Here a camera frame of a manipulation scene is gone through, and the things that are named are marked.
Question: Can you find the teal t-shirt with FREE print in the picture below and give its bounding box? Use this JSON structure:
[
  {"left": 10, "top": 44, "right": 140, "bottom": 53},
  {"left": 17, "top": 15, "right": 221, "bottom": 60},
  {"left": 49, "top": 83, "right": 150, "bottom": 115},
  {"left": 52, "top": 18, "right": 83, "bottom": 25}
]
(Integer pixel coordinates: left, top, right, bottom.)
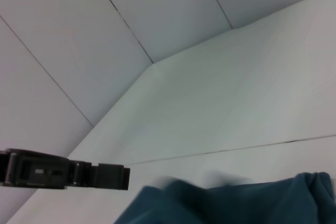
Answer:
[{"left": 112, "top": 172, "right": 336, "bottom": 224}]

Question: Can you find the right gripper black long finger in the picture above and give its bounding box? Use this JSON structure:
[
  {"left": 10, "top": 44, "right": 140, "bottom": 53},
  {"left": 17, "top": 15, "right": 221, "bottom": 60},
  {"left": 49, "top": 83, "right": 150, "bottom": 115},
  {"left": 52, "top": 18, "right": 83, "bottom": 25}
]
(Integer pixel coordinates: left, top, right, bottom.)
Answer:
[{"left": 0, "top": 148, "right": 131, "bottom": 191}]

